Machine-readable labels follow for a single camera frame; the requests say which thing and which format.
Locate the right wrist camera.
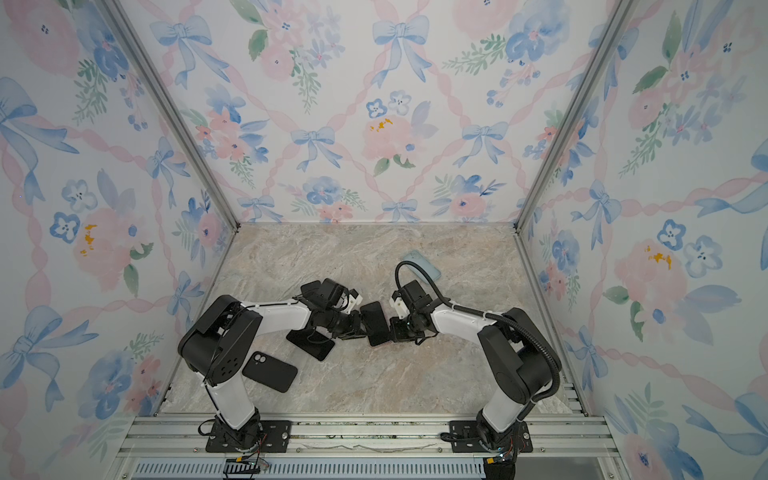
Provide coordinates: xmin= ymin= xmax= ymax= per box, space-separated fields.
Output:
xmin=390 ymin=280 xmax=434 ymax=319

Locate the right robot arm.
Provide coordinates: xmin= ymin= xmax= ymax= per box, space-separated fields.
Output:
xmin=389 ymin=297 xmax=562 ymax=452

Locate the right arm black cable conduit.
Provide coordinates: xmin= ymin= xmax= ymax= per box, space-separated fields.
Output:
xmin=394 ymin=260 xmax=562 ymax=421

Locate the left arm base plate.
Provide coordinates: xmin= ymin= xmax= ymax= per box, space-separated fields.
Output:
xmin=200 ymin=418 xmax=293 ymax=454

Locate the aluminium front rail frame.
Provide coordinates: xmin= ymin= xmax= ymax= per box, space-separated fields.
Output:
xmin=106 ymin=414 xmax=629 ymax=479

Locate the purple-edged black phone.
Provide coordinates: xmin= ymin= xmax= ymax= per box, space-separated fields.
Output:
xmin=360 ymin=302 xmax=392 ymax=347

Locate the blue-edged black phone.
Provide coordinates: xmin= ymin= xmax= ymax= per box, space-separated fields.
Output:
xmin=300 ymin=280 xmax=322 ymax=298

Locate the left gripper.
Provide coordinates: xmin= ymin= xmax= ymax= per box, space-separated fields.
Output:
xmin=325 ymin=309 xmax=376 ymax=341

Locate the black phone case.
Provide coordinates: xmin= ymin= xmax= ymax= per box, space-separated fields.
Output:
xmin=242 ymin=351 xmax=298 ymax=393

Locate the white-edged black phone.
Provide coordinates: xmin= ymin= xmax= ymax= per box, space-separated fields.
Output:
xmin=286 ymin=328 xmax=335 ymax=362

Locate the right corner aluminium post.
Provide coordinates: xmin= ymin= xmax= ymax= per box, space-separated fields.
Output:
xmin=515 ymin=0 xmax=636 ymax=236

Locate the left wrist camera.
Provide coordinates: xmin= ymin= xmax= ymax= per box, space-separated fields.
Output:
xmin=316 ymin=278 xmax=363 ymax=313

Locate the corner aluminium post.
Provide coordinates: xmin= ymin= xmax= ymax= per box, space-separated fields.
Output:
xmin=515 ymin=0 xmax=636 ymax=236
xmin=95 ymin=0 xmax=240 ymax=232

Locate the mint green phone case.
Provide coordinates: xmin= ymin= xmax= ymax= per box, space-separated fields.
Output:
xmin=402 ymin=250 xmax=442 ymax=283

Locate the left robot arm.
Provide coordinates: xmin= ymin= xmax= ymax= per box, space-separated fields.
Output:
xmin=178 ymin=289 xmax=366 ymax=449

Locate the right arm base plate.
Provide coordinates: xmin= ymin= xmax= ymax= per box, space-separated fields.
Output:
xmin=448 ymin=419 xmax=534 ymax=455

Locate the left corner aluminium post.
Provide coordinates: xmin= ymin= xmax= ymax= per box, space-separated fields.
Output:
xmin=95 ymin=0 xmax=240 ymax=232

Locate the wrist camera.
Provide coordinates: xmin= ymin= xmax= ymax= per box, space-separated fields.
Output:
xmin=390 ymin=280 xmax=434 ymax=319
xmin=316 ymin=278 xmax=363 ymax=313

